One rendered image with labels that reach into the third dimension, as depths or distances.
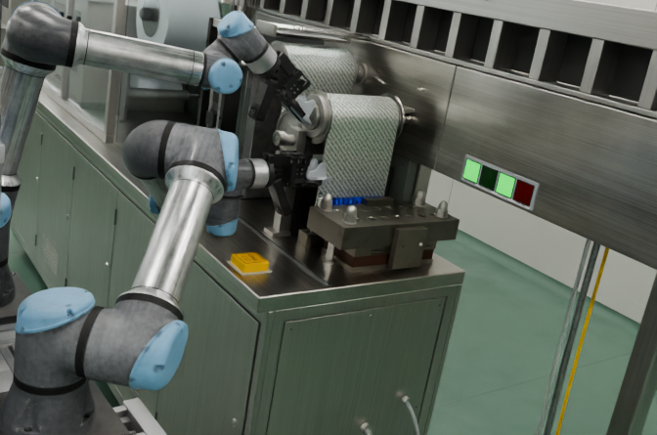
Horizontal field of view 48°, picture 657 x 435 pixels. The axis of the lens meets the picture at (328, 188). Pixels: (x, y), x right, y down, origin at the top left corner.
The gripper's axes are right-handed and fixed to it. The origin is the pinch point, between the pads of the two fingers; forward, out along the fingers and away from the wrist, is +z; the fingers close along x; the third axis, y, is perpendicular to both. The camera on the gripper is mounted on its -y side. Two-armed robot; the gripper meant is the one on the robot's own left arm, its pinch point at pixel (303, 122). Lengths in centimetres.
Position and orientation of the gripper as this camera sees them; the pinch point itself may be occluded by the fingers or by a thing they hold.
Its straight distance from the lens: 194.3
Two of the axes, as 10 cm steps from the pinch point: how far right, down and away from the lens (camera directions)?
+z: 5.2, 5.9, 6.2
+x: -5.6, -3.2, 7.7
